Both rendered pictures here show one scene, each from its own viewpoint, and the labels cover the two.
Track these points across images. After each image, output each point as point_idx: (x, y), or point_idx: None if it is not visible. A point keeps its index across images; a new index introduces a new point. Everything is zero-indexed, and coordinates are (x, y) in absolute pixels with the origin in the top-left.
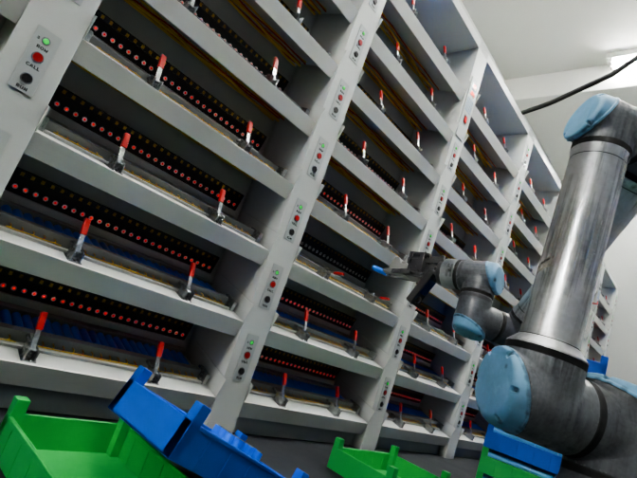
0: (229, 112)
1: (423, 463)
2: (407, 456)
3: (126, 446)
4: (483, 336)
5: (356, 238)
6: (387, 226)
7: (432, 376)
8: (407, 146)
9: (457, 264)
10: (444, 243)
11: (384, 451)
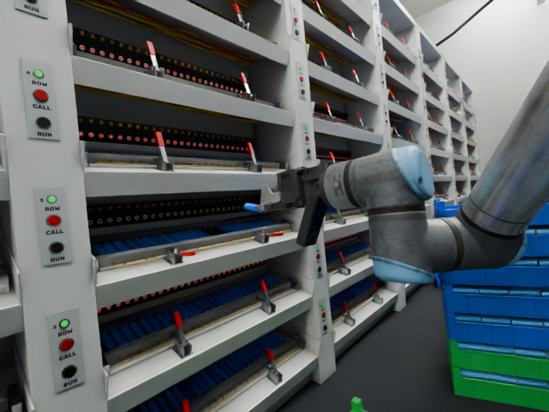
0: None
1: (386, 348)
2: (368, 347)
3: None
4: (433, 279)
5: (203, 184)
6: (247, 143)
7: (363, 253)
8: (222, 26)
9: (346, 172)
10: (324, 127)
11: (345, 359)
